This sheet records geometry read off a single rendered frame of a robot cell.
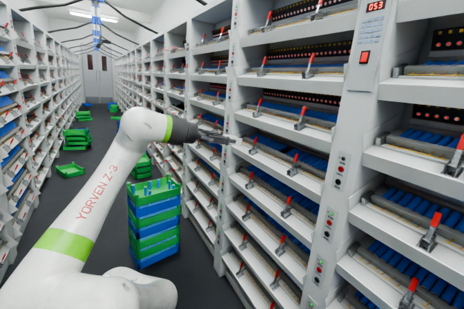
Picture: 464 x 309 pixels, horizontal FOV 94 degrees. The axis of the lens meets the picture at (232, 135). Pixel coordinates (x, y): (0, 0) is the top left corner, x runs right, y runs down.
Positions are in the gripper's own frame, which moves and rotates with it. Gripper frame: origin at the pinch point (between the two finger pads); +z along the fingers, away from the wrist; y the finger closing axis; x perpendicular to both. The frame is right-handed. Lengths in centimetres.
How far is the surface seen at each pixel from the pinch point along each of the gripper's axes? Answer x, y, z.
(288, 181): -10.3, 14.6, 21.5
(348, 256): -25, 41, 29
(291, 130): 9.5, 12.5, 16.8
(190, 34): 57, -101, 7
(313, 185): -7.2, 24.7, 23.0
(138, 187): -59, -80, -12
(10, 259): -120, -100, -76
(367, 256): -21, 45, 30
